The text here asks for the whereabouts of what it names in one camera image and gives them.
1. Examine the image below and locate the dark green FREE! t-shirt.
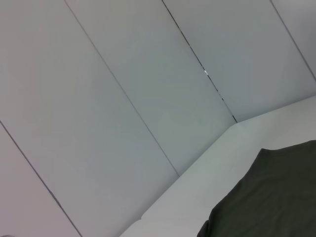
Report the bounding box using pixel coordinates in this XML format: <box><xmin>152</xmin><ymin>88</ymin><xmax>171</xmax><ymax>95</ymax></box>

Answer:
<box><xmin>197</xmin><ymin>139</ymin><xmax>316</xmax><ymax>237</ymax></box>

